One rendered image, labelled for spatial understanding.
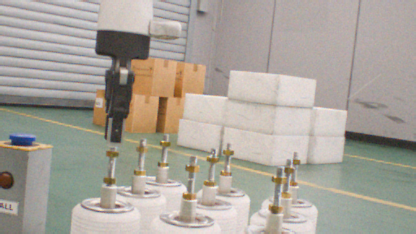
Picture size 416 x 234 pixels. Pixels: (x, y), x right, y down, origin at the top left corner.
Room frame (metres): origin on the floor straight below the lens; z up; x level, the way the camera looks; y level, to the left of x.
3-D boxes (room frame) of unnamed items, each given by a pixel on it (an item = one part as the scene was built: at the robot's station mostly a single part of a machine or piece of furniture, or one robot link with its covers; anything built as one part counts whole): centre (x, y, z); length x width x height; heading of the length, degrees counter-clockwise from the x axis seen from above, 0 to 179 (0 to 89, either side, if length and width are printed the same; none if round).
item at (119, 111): (0.73, 0.11, 0.37); 0.03 x 0.01 x 0.05; 14
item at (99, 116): (4.76, 0.77, 0.15); 0.30 x 0.24 x 0.30; 134
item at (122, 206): (0.78, 0.13, 0.25); 0.08 x 0.08 x 0.01
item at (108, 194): (0.78, 0.13, 0.26); 0.02 x 0.02 x 0.03
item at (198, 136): (3.82, -0.10, 0.09); 0.39 x 0.39 x 0.18; 46
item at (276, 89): (3.53, -0.40, 0.45); 0.39 x 0.39 x 0.18; 46
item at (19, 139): (0.86, 0.28, 0.32); 0.04 x 0.04 x 0.02
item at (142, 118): (4.50, 0.58, 0.15); 0.30 x 0.24 x 0.30; 44
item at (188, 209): (0.75, 0.01, 0.26); 0.02 x 0.02 x 0.03
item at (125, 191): (0.89, 0.10, 0.25); 0.08 x 0.08 x 0.01
